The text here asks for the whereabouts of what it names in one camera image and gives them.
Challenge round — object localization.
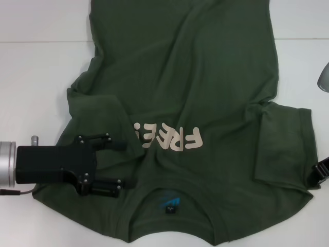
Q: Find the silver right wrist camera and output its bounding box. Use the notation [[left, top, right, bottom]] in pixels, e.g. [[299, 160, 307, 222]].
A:
[[316, 61, 329, 93]]

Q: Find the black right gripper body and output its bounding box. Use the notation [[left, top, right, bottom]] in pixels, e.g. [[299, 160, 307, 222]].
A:
[[320, 156, 329, 176]]

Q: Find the dark green printed t-shirt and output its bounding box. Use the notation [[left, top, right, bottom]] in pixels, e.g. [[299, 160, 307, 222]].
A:
[[31, 0, 322, 247]]

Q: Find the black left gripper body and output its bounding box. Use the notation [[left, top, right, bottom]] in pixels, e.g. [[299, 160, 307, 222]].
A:
[[15, 135, 98, 198]]

